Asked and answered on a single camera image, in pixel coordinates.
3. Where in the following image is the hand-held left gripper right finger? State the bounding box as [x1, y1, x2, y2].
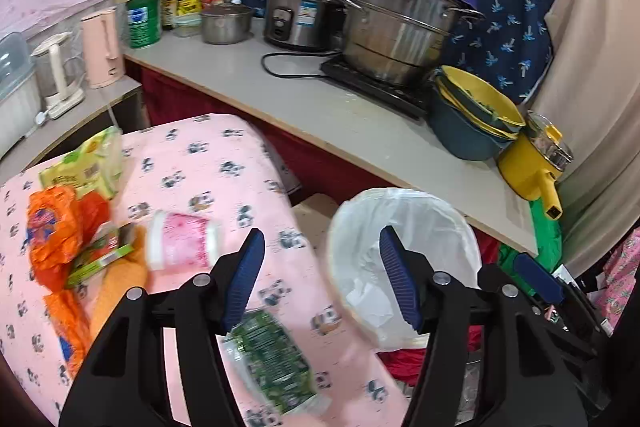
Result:
[379, 226, 588, 427]

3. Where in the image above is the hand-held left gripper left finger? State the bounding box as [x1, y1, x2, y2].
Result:
[59, 228, 266, 427]

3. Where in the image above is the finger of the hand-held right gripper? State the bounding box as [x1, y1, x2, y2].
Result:
[512, 253, 566, 306]
[477, 264, 522, 294]

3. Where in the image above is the cream round bin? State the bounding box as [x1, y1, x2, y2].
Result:
[326, 188, 483, 351]

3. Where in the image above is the white plastic bin liner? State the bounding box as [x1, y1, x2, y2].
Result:
[327, 188, 483, 350]

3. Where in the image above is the pink white cup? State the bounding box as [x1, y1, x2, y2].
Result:
[145, 210, 224, 272]

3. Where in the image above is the green snack packet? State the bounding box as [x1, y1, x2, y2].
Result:
[222, 308, 332, 415]

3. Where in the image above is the pale orange wrapper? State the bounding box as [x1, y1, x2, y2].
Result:
[90, 227, 149, 329]

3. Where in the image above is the orange plastic bag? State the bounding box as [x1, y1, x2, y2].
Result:
[26, 185, 111, 290]
[42, 289, 93, 374]

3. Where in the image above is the green plastic bag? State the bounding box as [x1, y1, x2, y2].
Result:
[500, 199, 564, 273]

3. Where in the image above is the pink printed fabric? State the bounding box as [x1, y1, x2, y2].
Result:
[595, 229, 640, 338]

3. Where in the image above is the pink panda print cloth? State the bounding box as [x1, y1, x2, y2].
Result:
[0, 113, 416, 427]

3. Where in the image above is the yellow electric pot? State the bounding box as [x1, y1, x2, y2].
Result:
[497, 112, 575, 220]

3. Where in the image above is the dark red counter curtain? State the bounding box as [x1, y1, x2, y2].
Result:
[125, 59, 501, 268]

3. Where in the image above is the dark blue basin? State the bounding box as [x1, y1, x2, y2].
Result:
[430, 77, 521, 162]

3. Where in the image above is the green red carton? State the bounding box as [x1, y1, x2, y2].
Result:
[65, 222, 136, 288]

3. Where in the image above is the black induction cooktop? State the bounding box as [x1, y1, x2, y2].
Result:
[320, 54, 436, 120]

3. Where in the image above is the green tissue pack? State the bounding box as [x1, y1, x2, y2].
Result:
[39, 127, 125, 200]

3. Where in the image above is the beige curtain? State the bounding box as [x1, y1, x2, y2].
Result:
[520, 0, 640, 278]

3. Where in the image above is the large steel stock pot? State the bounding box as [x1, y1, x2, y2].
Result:
[327, 0, 486, 88]

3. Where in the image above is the dark blue floral cloth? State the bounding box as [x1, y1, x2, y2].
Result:
[222, 0, 558, 105]

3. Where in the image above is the small steel lidded pot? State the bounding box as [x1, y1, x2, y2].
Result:
[200, 0, 255, 45]

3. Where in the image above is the clear plastic container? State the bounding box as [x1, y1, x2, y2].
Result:
[172, 14, 203, 38]

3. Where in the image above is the pink electric kettle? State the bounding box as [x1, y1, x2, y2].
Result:
[81, 7, 126, 90]

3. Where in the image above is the steel rice cooker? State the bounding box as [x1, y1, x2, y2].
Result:
[264, 0, 346, 52]

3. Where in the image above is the green tin can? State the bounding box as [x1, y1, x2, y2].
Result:
[125, 0, 163, 50]

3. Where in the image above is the white blender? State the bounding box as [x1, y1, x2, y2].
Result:
[31, 33, 86, 118]

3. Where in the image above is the white dish rack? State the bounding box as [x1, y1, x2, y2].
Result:
[0, 32, 43, 152]

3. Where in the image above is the black power cable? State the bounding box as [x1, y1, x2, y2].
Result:
[261, 52, 342, 80]

